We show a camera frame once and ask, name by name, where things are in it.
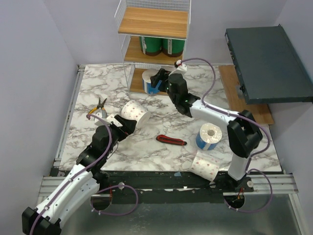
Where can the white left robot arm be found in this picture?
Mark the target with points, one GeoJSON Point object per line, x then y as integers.
{"type": "Point", "coordinates": [84, 180]}

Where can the blue roll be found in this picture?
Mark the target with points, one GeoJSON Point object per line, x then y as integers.
{"type": "Point", "coordinates": [208, 136]}
{"type": "Point", "coordinates": [146, 81]}

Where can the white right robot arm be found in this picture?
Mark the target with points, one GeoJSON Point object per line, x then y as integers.
{"type": "Point", "coordinates": [243, 132]}

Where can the green roll front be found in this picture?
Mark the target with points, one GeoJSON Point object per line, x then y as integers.
{"type": "Point", "coordinates": [172, 47]}

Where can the green roll back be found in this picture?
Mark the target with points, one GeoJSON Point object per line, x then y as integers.
{"type": "Point", "coordinates": [150, 46]}

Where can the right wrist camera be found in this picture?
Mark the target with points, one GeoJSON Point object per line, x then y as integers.
{"type": "Point", "coordinates": [180, 68]}

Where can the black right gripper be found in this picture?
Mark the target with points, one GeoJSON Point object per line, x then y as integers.
{"type": "Point", "coordinates": [161, 80]}

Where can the pink dotted roll centre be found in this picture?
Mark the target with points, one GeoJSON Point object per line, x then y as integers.
{"type": "Point", "coordinates": [135, 111]}

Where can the white wire wooden shelf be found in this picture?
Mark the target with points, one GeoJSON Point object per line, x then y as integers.
{"type": "Point", "coordinates": [152, 35]}

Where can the yellow handled pliers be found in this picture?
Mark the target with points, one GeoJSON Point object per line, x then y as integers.
{"type": "Point", "coordinates": [100, 106]}

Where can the dark green metal box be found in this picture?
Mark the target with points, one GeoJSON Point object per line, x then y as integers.
{"type": "Point", "coordinates": [267, 65]}

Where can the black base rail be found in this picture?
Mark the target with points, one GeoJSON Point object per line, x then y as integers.
{"type": "Point", "coordinates": [166, 187]}

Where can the pink dotted roll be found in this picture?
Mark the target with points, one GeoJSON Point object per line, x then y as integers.
{"type": "Point", "coordinates": [135, 111]}
{"type": "Point", "coordinates": [205, 166]}

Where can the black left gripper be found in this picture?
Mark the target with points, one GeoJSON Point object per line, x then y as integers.
{"type": "Point", "coordinates": [128, 126]}

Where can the green roll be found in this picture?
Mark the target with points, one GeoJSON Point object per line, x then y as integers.
{"type": "Point", "coordinates": [172, 47]}
{"type": "Point", "coordinates": [150, 46]}

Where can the pink dotted roll front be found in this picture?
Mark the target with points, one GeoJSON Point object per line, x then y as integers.
{"type": "Point", "coordinates": [205, 166]}

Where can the wooden board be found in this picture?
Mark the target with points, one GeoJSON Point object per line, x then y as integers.
{"type": "Point", "coordinates": [237, 100]}

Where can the red black utility knife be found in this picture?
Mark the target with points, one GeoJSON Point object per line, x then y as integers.
{"type": "Point", "coordinates": [169, 140]}

